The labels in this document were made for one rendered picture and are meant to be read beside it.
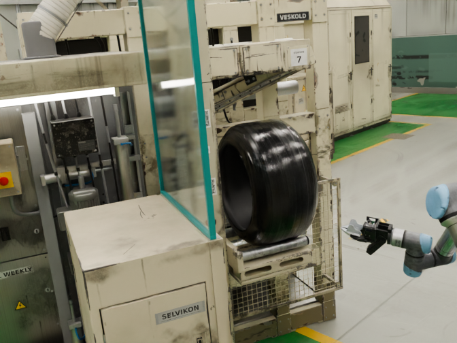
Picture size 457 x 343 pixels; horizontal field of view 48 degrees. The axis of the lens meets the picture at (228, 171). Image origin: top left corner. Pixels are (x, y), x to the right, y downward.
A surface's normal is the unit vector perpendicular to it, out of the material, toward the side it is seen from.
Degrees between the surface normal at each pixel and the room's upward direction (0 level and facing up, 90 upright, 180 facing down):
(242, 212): 41
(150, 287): 90
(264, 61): 90
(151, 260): 90
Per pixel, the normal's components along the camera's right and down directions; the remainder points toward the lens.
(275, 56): 0.38, 0.21
